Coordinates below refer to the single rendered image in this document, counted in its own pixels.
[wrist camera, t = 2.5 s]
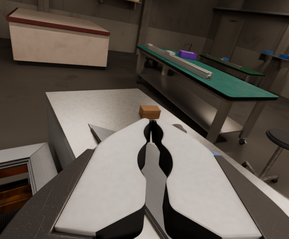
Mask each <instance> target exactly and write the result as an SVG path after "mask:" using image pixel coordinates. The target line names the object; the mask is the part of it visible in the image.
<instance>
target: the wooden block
mask: <svg viewBox="0 0 289 239"><path fill-rule="evenodd" d="M160 113H161V110H160V109H159V107H158V106H150V105H140V110H139V115H140V116H141V118H142V119H144V118H146V119H159V117H160Z"/></svg>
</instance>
